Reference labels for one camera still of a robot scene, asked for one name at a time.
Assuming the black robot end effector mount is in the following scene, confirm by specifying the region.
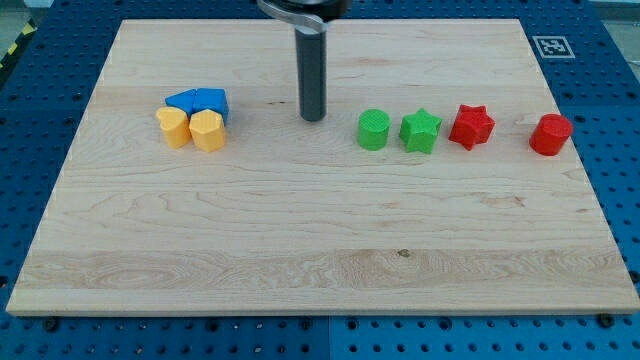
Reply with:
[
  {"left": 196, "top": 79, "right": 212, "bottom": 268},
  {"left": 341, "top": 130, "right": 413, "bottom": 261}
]
[{"left": 256, "top": 0, "right": 352, "bottom": 33}]

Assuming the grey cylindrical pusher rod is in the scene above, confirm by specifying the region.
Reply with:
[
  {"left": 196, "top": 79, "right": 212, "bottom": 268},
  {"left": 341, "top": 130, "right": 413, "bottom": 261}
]
[{"left": 295, "top": 27, "right": 326, "bottom": 122}]

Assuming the green star block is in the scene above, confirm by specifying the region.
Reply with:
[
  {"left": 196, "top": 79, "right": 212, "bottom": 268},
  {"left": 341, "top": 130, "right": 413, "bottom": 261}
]
[{"left": 399, "top": 108, "right": 442, "bottom": 154}]

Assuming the red star block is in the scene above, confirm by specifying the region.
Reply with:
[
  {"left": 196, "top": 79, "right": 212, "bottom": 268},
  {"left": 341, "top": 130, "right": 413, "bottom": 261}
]
[{"left": 448, "top": 104, "right": 495, "bottom": 151}]

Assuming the green cylinder block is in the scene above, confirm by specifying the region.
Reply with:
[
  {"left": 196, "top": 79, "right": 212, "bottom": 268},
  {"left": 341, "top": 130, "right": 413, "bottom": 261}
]
[{"left": 357, "top": 109, "right": 391, "bottom": 151}]

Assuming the blue pentagon block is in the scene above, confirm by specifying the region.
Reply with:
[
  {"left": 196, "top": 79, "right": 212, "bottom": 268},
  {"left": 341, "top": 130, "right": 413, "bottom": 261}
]
[{"left": 192, "top": 88, "right": 229, "bottom": 125}]

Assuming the yellow hexagon block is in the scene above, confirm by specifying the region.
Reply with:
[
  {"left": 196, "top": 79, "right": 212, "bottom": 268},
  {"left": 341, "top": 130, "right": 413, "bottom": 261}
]
[{"left": 189, "top": 109, "right": 226, "bottom": 152}]

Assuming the blue triangle block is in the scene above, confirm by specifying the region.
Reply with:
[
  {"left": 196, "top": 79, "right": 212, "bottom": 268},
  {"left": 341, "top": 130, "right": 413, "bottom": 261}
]
[{"left": 165, "top": 89, "right": 197, "bottom": 117}]

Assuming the yellow heart block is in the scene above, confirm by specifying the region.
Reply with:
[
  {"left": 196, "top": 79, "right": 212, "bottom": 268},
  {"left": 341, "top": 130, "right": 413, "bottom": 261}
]
[{"left": 155, "top": 106, "right": 191, "bottom": 149}]

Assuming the wooden board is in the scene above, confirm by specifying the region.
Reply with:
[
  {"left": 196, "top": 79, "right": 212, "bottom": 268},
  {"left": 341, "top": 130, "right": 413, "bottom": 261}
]
[{"left": 7, "top": 19, "right": 639, "bottom": 317}]

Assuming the white fiducial marker tag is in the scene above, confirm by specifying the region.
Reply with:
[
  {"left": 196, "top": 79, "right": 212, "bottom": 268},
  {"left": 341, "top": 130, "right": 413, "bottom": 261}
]
[{"left": 532, "top": 35, "right": 575, "bottom": 59}]

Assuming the red cylinder block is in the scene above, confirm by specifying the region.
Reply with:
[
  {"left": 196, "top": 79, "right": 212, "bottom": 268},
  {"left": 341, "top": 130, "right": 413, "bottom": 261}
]
[{"left": 529, "top": 114, "right": 574, "bottom": 156}]

